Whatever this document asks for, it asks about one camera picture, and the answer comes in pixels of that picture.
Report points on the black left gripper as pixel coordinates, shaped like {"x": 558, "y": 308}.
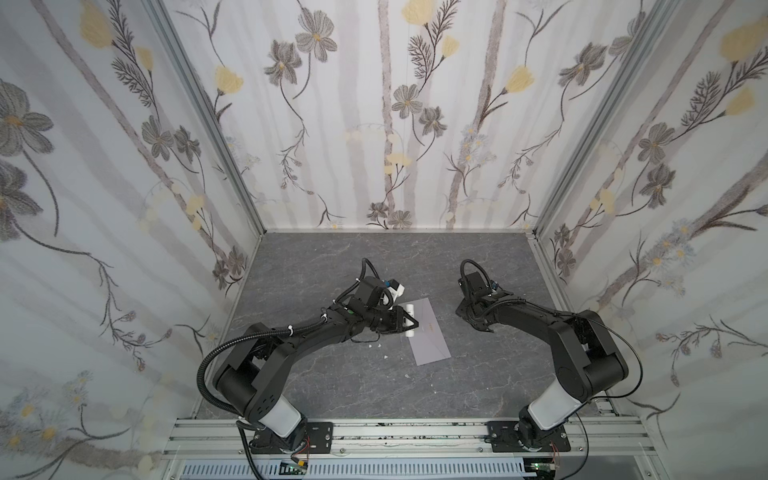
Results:
{"x": 395, "y": 318}

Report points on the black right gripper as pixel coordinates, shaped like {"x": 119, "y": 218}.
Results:
{"x": 475, "y": 313}

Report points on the grey paper envelope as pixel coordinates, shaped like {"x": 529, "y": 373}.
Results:
{"x": 427, "y": 341}

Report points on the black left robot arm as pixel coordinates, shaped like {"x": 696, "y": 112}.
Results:
{"x": 247, "y": 375}

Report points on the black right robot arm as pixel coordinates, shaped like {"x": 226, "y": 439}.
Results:
{"x": 585, "y": 357}

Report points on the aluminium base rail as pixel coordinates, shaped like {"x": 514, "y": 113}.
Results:
{"x": 589, "y": 437}

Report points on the white slotted cable duct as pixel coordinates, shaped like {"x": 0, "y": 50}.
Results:
{"x": 414, "y": 468}

